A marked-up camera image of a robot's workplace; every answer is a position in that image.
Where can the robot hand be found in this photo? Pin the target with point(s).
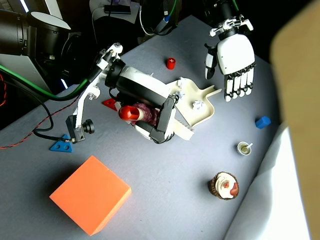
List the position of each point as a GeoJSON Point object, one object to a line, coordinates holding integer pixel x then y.
{"type": "Point", "coordinates": [235, 55]}
{"type": "Point", "coordinates": [145, 82]}

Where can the cream plastic dustpan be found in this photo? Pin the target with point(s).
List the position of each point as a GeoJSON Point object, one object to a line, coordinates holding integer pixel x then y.
{"type": "Point", "coordinates": [190, 115]}

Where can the red cylinder with white cross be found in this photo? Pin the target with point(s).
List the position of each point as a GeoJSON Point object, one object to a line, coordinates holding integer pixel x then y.
{"type": "Point", "coordinates": [171, 64]}

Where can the red triangle block with holes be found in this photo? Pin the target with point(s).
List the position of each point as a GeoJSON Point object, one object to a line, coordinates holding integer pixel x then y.
{"type": "Point", "coordinates": [108, 103]}

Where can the white plug with blue tip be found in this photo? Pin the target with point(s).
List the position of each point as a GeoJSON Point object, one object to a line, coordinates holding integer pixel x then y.
{"type": "Point", "coordinates": [162, 25]}

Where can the tan board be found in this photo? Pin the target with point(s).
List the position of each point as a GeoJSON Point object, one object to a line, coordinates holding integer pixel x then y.
{"type": "Point", "coordinates": [300, 75]}

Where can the black box device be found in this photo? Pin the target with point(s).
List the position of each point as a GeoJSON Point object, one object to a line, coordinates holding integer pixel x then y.
{"type": "Point", "coordinates": [117, 9]}

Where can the small bowl with green soup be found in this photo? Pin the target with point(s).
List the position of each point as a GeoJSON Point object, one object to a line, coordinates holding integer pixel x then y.
{"type": "Point", "coordinates": [243, 149]}

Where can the blue triangle block with holes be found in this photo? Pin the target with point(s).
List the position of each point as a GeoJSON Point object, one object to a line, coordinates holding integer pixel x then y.
{"type": "Point", "coordinates": [53, 148]}

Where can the grey table cloth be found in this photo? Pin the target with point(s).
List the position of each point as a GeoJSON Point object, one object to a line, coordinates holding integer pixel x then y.
{"type": "Point", "coordinates": [175, 200]}

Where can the orange foam cube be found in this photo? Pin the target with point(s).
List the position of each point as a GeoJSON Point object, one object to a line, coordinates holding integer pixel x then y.
{"type": "Point", "coordinates": [90, 192]}

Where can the toy cupcake with cream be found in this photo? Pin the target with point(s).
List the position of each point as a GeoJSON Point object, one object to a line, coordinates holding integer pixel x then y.
{"type": "Point", "coordinates": [225, 186]}

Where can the white backdrop cloth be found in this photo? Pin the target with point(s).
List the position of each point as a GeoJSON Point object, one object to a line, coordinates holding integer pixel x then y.
{"type": "Point", "coordinates": [270, 200]}

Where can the white bracket with black camera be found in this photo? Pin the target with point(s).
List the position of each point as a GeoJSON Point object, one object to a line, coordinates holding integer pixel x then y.
{"type": "Point", "coordinates": [81, 107]}

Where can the white post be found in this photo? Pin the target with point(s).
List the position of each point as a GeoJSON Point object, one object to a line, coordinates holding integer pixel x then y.
{"type": "Point", "coordinates": [53, 8]}

